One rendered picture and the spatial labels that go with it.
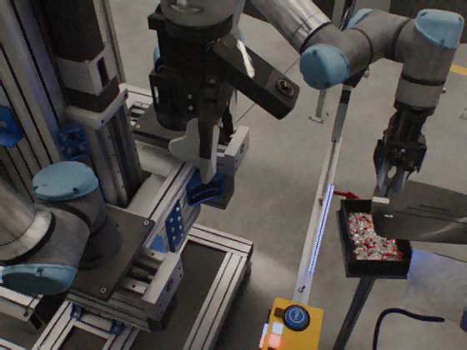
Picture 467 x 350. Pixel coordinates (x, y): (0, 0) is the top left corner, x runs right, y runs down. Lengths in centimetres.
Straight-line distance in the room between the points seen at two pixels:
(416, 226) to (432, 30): 37
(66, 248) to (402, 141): 63
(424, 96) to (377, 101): 241
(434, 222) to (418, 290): 22
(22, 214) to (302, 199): 189
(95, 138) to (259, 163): 168
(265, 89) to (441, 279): 74
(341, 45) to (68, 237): 58
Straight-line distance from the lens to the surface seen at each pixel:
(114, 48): 301
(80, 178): 92
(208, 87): 51
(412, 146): 87
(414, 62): 84
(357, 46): 81
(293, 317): 92
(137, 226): 111
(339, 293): 222
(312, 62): 78
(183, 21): 47
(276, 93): 51
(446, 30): 83
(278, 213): 244
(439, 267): 113
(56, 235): 84
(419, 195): 104
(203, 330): 184
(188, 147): 56
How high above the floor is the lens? 191
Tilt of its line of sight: 48 degrees down
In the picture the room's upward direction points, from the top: straight up
